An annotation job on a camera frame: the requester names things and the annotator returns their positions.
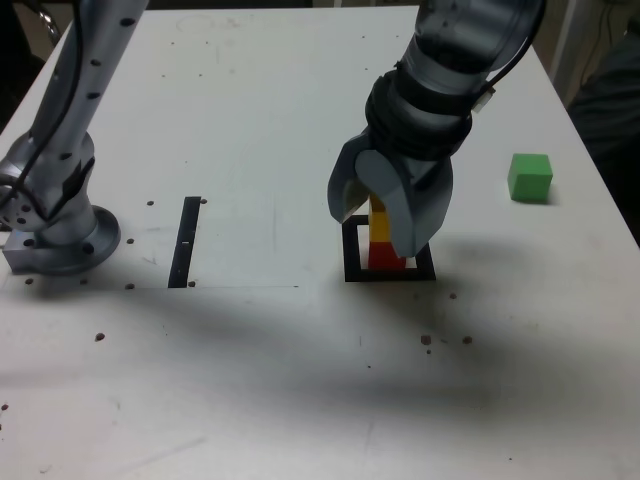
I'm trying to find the person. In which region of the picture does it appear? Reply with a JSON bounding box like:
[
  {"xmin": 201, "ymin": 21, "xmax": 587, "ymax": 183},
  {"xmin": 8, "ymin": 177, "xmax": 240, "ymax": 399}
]
[{"xmin": 569, "ymin": 34, "xmax": 640, "ymax": 241}]

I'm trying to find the white metal post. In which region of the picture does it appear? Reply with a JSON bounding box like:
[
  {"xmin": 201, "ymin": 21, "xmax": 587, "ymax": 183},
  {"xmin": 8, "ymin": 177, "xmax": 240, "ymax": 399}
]
[{"xmin": 548, "ymin": 0, "xmax": 594, "ymax": 109}]

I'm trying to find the black tape strip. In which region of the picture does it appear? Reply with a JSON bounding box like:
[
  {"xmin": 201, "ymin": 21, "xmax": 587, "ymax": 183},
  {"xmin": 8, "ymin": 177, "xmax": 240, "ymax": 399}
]
[{"xmin": 167, "ymin": 196, "xmax": 202, "ymax": 290}]

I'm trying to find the red cube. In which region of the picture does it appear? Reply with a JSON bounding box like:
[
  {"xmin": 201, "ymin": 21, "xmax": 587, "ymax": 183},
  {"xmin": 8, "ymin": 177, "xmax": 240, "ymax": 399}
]
[{"xmin": 368, "ymin": 238, "xmax": 407, "ymax": 271}]

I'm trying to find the chrome chair frame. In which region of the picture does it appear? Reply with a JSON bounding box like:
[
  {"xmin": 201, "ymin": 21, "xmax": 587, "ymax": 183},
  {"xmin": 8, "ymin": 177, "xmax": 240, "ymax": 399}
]
[{"xmin": 38, "ymin": 9, "xmax": 62, "ymax": 40}]

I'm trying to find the green cube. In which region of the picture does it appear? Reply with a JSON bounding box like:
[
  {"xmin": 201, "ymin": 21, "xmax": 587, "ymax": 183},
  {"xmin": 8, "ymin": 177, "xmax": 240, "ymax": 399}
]
[{"xmin": 507, "ymin": 152, "xmax": 554, "ymax": 204}]

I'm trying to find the yellow cube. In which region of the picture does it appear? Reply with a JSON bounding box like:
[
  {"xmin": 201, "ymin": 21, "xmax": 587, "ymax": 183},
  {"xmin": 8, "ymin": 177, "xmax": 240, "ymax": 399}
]
[{"xmin": 368, "ymin": 192, "xmax": 391, "ymax": 244}]

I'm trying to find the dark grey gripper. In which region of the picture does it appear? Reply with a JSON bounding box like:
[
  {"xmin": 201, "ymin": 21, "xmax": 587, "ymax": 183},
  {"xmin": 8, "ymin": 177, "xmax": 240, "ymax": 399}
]
[{"xmin": 325, "ymin": 130, "xmax": 455, "ymax": 259}]

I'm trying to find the black tape square outline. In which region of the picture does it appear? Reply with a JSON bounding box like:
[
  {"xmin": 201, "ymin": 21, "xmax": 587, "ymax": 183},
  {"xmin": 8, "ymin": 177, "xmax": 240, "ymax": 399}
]
[{"xmin": 340, "ymin": 213, "xmax": 437, "ymax": 284}]

